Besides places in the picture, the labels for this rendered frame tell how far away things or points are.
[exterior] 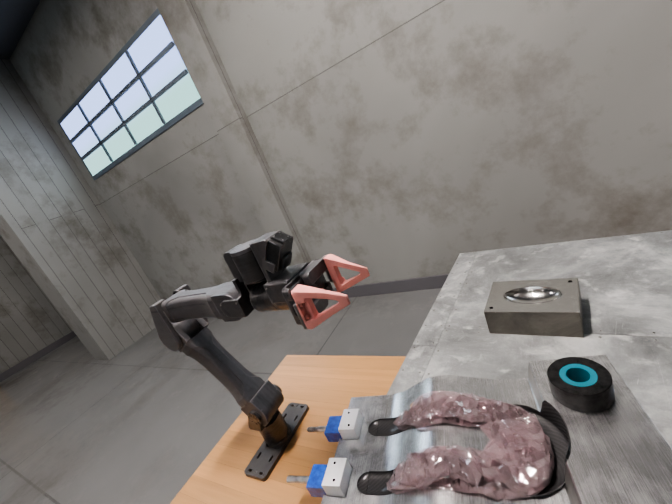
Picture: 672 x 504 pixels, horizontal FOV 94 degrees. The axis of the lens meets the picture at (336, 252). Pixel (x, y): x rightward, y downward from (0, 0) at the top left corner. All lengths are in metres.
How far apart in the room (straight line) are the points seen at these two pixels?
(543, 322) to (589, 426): 0.34
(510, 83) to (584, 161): 0.65
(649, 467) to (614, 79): 2.10
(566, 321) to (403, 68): 1.96
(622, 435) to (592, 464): 0.06
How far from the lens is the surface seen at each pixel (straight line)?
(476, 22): 2.42
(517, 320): 0.92
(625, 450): 0.60
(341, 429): 0.73
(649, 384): 0.84
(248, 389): 0.81
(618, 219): 2.64
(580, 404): 0.62
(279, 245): 0.48
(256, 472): 0.89
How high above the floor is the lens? 1.39
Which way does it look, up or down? 17 degrees down
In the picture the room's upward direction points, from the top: 23 degrees counter-clockwise
